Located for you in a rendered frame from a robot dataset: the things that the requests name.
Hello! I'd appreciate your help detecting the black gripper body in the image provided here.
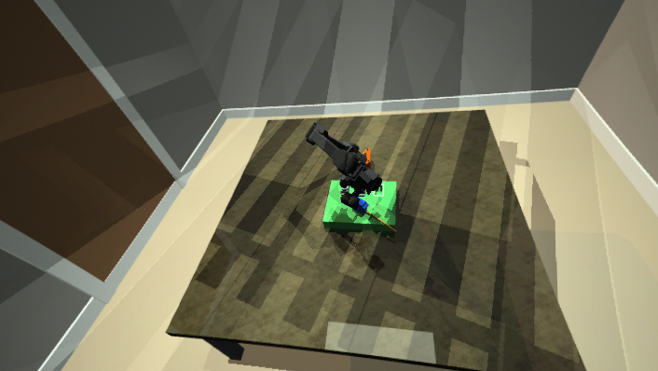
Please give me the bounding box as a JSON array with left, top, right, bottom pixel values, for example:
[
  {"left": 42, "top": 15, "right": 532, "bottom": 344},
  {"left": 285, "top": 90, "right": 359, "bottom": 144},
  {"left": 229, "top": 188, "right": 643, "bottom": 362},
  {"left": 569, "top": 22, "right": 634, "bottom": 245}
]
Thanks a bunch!
[{"left": 340, "top": 180, "right": 367, "bottom": 208}]

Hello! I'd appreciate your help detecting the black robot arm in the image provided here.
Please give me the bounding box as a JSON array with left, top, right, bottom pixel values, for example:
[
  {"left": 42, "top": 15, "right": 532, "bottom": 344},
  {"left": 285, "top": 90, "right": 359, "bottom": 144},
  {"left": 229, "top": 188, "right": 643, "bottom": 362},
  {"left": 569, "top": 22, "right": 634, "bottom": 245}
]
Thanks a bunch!
[{"left": 306, "top": 122, "right": 382, "bottom": 191}]

